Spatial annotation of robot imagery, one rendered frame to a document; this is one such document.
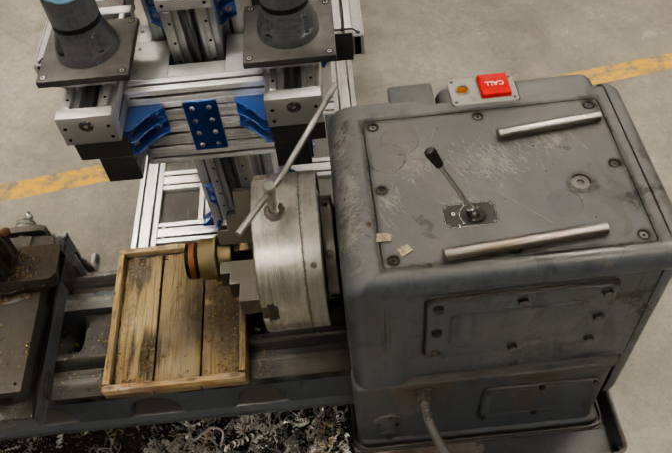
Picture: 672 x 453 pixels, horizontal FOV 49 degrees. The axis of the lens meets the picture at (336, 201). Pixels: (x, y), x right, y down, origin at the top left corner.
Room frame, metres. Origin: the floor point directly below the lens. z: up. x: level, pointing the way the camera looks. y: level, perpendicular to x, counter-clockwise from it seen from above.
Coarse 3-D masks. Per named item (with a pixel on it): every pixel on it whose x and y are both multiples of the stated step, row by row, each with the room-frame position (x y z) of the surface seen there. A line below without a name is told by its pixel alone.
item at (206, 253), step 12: (204, 240) 0.88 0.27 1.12; (216, 240) 0.88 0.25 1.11; (192, 252) 0.85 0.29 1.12; (204, 252) 0.85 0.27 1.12; (216, 252) 0.85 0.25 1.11; (228, 252) 0.85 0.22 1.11; (192, 264) 0.83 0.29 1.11; (204, 264) 0.83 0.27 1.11; (216, 264) 0.82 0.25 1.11; (192, 276) 0.82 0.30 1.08; (204, 276) 0.82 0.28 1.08; (216, 276) 0.81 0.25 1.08
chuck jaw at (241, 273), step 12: (228, 264) 0.82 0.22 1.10; (240, 264) 0.82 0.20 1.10; (252, 264) 0.82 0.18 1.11; (228, 276) 0.80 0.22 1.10; (240, 276) 0.79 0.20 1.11; (252, 276) 0.79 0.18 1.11; (240, 288) 0.76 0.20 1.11; (252, 288) 0.76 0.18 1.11; (240, 300) 0.73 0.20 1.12; (252, 300) 0.73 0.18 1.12; (252, 312) 0.72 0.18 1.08; (264, 312) 0.71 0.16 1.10; (276, 312) 0.71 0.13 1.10
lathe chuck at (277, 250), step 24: (288, 192) 0.88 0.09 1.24; (264, 216) 0.83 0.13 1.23; (288, 216) 0.82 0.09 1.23; (264, 240) 0.79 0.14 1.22; (288, 240) 0.78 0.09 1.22; (264, 264) 0.75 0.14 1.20; (288, 264) 0.75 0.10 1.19; (264, 288) 0.72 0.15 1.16; (288, 288) 0.72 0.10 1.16; (288, 312) 0.70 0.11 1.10
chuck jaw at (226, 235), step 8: (240, 192) 0.93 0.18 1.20; (248, 192) 0.93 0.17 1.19; (240, 200) 0.92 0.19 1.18; (248, 200) 0.92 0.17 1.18; (240, 208) 0.91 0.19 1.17; (248, 208) 0.91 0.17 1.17; (232, 216) 0.90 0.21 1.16; (240, 216) 0.90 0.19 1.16; (232, 224) 0.89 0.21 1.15; (240, 224) 0.89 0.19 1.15; (224, 232) 0.88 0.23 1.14; (232, 232) 0.88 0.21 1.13; (248, 232) 0.88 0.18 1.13; (224, 240) 0.87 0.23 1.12; (232, 240) 0.87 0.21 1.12; (240, 240) 0.87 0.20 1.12; (248, 240) 0.87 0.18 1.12
